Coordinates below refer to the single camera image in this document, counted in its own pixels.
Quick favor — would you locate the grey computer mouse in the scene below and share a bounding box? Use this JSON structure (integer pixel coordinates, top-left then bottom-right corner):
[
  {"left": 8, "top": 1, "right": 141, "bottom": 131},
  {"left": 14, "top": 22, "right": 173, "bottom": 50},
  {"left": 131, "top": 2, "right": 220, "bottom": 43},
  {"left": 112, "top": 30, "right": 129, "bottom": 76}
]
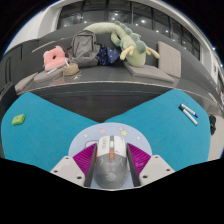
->
[{"left": 93, "top": 134, "right": 129, "bottom": 190}]

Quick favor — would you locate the grey backpack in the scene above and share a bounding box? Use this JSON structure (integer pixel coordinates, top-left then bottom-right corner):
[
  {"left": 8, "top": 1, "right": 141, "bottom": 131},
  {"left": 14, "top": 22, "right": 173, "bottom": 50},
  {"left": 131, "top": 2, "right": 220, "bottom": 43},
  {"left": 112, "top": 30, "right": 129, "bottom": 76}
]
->
[{"left": 67, "top": 29, "right": 101, "bottom": 69}]

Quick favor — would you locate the round light blue mouse pad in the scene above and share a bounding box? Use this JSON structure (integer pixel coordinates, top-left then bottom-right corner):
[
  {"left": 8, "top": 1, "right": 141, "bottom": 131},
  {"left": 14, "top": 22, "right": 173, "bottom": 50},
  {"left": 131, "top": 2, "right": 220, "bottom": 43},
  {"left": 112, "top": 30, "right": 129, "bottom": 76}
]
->
[{"left": 67, "top": 122, "right": 153, "bottom": 168}]

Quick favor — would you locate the dark grey bench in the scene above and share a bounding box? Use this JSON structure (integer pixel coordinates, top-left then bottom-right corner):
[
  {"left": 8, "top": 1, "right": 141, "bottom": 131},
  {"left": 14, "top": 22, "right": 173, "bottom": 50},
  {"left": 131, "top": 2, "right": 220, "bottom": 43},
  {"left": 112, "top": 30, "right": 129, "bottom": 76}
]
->
[{"left": 13, "top": 23, "right": 224, "bottom": 123}]

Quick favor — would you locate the upright square grey cushion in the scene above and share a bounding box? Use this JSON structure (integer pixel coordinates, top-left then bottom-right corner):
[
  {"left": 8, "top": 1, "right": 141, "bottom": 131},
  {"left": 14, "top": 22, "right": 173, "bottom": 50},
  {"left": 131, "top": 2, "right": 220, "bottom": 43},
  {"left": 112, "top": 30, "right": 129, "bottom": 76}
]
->
[{"left": 157, "top": 40, "right": 183, "bottom": 79}]

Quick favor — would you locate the white marker with blue cap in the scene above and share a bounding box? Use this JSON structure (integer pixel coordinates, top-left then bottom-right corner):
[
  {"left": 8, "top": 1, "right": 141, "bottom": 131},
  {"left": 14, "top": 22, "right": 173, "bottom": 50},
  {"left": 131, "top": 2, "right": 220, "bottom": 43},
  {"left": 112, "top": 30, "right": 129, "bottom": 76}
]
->
[{"left": 178, "top": 103, "right": 199, "bottom": 119}]

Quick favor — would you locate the flat grey seat cushion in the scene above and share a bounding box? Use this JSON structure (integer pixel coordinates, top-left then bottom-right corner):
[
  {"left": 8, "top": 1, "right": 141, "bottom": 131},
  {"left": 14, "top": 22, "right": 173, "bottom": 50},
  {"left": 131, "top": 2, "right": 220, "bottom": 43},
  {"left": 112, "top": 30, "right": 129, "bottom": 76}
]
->
[{"left": 123, "top": 60, "right": 175, "bottom": 84}]

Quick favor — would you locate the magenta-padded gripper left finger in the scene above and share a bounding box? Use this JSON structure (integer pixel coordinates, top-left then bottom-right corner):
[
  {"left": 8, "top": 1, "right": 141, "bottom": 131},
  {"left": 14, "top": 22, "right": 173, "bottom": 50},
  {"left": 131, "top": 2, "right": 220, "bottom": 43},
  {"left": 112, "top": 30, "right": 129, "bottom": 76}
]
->
[{"left": 49, "top": 143, "right": 98, "bottom": 188}]

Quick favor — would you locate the pink plush cushion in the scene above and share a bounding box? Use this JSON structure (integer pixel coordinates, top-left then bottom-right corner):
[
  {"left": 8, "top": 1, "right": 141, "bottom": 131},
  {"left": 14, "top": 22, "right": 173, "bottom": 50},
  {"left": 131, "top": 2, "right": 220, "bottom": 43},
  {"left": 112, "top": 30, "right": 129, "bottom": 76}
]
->
[{"left": 42, "top": 45, "right": 68, "bottom": 72}]

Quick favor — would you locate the green rectangular case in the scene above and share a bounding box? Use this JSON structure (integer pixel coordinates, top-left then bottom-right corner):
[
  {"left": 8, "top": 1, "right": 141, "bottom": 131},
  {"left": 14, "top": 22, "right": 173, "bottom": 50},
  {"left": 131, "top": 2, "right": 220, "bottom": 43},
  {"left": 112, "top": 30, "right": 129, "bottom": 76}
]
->
[{"left": 11, "top": 113, "right": 27, "bottom": 127}]

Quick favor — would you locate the navy blue patterned bag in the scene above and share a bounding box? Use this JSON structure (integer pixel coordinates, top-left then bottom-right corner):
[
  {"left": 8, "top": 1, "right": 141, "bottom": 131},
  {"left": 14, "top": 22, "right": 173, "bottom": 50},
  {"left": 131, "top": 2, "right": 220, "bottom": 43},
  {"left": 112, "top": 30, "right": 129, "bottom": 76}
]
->
[{"left": 97, "top": 45, "right": 122, "bottom": 67}]

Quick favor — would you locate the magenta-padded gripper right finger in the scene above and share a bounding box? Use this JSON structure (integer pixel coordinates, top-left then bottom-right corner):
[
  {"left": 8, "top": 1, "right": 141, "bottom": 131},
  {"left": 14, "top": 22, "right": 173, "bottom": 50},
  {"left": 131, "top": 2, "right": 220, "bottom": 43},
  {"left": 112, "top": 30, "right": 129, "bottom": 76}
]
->
[{"left": 125, "top": 143, "right": 176, "bottom": 188}]

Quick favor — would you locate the small square grey cushion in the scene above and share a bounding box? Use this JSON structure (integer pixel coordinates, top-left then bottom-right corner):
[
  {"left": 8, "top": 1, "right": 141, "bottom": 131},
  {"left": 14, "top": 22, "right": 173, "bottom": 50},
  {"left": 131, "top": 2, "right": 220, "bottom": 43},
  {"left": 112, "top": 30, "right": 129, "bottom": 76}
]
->
[{"left": 14, "top": 71, "right": 39, "bottom": 94}]

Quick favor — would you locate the green dragon plush toy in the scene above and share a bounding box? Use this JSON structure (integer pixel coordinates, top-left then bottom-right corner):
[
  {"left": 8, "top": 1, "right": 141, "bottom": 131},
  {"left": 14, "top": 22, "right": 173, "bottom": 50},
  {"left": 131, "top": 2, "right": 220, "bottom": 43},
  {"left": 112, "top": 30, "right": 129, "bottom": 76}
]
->
[{"left": 83, "top": 20, "right": 161, "bottom": 68}]

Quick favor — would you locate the round grey seat cushion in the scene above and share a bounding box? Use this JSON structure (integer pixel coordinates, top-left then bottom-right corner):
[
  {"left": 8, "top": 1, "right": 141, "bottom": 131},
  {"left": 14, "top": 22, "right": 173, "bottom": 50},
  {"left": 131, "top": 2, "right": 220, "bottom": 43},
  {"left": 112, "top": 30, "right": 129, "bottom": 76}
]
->
[{"left": 33, "top": 66, "right": 64, "bottom": 84}]

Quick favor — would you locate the black bag on floor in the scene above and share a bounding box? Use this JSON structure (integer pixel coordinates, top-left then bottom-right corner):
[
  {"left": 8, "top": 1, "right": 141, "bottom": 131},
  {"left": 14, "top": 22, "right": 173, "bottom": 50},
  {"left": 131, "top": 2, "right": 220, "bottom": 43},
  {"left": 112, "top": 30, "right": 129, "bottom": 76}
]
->
[{"left": 208, "top": 114, "right": 218, "bottom": 136}]

